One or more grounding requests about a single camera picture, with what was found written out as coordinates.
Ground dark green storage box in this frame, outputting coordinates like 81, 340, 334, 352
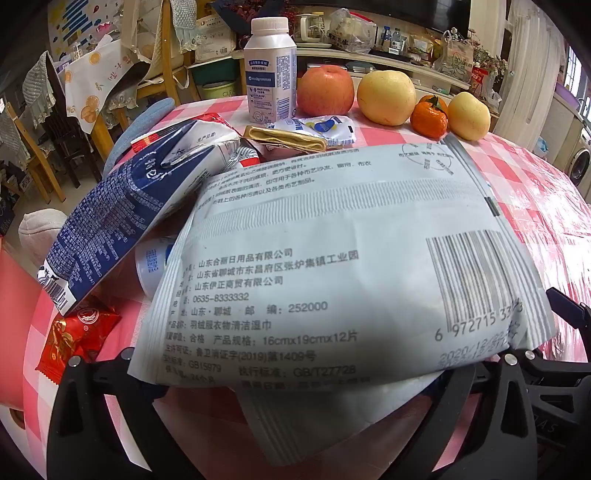
187, 62, 241, 88

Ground orange tangerine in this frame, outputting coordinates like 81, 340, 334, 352
410, 93, 450, 138

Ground white curtain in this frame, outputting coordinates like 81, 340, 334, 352
505, 0, 566, 155

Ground small yellow pear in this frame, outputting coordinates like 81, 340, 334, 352
447, 91, 491, 141

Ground blue white milk carton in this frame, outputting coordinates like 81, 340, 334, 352
37, 122, 241, 317

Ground dining table orange print cloth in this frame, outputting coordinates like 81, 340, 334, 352
64, 39, 185, 139

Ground white blue small packet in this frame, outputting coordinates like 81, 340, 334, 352
265, 114, 357, 148

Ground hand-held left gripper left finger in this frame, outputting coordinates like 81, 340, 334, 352
48, 348, 197, 480

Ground light wooden chair crochet cover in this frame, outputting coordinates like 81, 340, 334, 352
0, 102, 66, 204

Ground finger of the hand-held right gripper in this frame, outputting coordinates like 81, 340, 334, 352
546, 287, 591, 335

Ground dark blue flower bouquet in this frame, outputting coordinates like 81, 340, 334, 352
226, 0, 266, 21

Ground clear plastic water bottle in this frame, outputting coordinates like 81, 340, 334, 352
381, 27, 407, 51

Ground small white blue bottle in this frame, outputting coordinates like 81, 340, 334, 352
134, 235, 178, 296

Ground light wooden chair beige cushion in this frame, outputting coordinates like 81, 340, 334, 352
92, 0, 197, 144

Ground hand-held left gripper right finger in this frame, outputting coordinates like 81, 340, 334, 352
406, 348, 541, 480

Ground dark wooden chair crochet cover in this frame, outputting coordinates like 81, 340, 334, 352
23, 51, 106, 185

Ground white rice bag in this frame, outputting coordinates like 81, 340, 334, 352
194, 14, 238, 63

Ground washing machine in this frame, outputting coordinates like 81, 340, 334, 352
564, 122, 591, 186

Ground clear printed gift bag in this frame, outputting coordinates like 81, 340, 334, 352
436, 30, 475, 77

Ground glass kettle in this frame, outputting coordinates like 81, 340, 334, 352
294, 14, 331, 44

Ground pink plastic bucket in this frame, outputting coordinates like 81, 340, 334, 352
0, 249, 47, 356

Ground blue denim cushion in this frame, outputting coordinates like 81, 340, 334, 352
104, 99, 175, 171

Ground red white snack packet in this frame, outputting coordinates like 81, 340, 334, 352
191, 112, 262, 169

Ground grey wet wipe packet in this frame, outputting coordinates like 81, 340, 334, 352
127, 138, 555, 455

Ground white bottle blue label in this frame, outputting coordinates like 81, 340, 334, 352
243, 16, 298, 127

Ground red gold snack packet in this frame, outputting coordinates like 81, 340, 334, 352
36, 295, 123, 386

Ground gold foil wrapper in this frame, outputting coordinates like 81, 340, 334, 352
243, 124, 326, 153

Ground red apple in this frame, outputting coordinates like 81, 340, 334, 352
296, 65, 356, 117

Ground pink checkered tablecloth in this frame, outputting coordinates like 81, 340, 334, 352
0, 95, 591, 480

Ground wall poster blue strips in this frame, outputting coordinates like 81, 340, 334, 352
50, 0, 122, 60

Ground plastic bag of food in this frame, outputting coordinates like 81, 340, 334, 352
329, 8, 377, 49

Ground grey owl print cushion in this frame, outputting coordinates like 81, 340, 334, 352
18, 210, 70, 268

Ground large yellow apple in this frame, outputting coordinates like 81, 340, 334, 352
358, 70, 417, 125

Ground beige cloth apron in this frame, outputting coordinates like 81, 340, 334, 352
117, 0, 169, 84

